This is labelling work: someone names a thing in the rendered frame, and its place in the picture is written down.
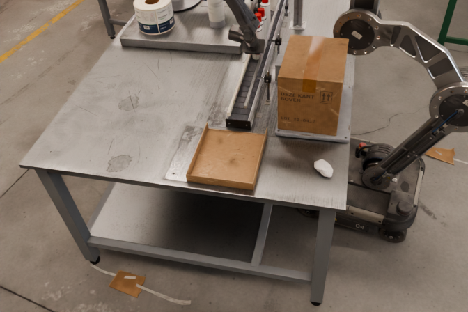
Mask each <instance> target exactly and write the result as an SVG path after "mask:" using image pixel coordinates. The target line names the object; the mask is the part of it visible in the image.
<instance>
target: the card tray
mask: <svg viewBox="0 0 468 312"><path fill-rule="evenodd" d="M266 139H267V128H266V131H265V134H256V133H250V132H238V131H231V130H218V129H212V128H208V122H207V123H206V124H205V127H204V130H203V133H202V135H201V138H200V140H199V142H198V145H197V147H196V150H195V152H194V155H193V157H192V160H191V162H190V164H189V167H188V169H187V172H186V174H185V175H186V179H187V182H196V183H202V184H207V185H217V186H222V187H232V188H238V189H248V190H254V187H255V184H256V178H257V175H258V170H259V167H260V162H261V159H262V156H263V151H264V147H265V142H266Z"/></svg>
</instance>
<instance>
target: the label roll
mask: <svg viewBox="0 0 468 312"><path fill-rule="evenodd" d="M134 9H135V13H136V18H137V21H138V24H139V29H140V31H141V32H142V33H145V34H148V35H157V34H162V33H166V32H167V31H170V30H171V29H172V28H173V27H174V26H175V19H174V15H173V7H172V3H171V0H134Z"/></svg>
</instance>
